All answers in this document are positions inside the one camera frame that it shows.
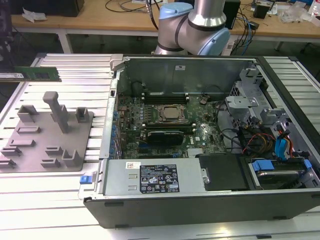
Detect black RAM slot bank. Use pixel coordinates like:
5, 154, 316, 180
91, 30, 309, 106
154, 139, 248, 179
141, 121, 197, 133
141, 90, 190, 105

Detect CPU socket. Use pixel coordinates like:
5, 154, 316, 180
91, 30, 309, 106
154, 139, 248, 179
154, 104, 187, 121

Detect black graphics card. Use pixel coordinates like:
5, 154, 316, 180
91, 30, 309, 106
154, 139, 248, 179
146, 129, 185, 146

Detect silver chipset heatsink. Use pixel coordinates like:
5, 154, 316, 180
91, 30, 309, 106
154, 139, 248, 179
187, 148, 205, 159

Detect green motherboard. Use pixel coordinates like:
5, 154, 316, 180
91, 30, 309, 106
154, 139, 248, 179
113, 93, 228, 160

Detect silver power supply unit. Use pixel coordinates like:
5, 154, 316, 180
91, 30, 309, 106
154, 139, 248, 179
102, 158, 204, 197

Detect black plastic shroud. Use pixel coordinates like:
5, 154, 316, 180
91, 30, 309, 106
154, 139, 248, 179
195, 153, 251, 192

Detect silver drive cage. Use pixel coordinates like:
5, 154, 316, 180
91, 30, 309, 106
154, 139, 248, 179
224, 67, 294, 132

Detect black PC case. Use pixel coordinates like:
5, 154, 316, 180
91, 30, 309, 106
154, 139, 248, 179
78, 53, 320, 230

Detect grey parts rack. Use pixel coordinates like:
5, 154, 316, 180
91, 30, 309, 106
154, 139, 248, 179
0, 91, 95, 175

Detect hard disk in blue carrier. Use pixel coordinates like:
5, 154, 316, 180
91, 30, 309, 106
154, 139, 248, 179
248, 156, 311, 190

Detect wooden desk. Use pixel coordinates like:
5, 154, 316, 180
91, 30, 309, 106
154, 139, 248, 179
9, 0, 320, 39

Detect small black box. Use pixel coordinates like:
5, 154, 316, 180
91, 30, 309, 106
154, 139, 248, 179
253, 4, 271, 19

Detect large black box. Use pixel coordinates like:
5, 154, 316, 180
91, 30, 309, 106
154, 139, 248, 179
4, 0, 86, 18

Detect crumpled white paper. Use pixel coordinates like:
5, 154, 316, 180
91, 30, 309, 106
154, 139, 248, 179
21, 6, 48, 24

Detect clear plastic bag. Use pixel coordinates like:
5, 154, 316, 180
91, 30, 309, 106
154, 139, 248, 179
279, 1, 311, 25

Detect grey case release handle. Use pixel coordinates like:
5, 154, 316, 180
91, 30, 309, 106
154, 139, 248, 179
109, 54, 125, 71

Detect red and yellow wires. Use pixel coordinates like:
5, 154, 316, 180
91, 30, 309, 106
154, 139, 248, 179
242, 133, 276, 154

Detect black camera cable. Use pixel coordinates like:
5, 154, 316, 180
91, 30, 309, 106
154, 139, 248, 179
145, 0, 161, 31

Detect blue hanging cable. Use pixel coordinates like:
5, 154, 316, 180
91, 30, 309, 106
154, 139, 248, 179
244, 14, 254, 55

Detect blue flat wire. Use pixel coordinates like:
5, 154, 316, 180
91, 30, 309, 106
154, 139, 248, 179
274, 136, 294, 161

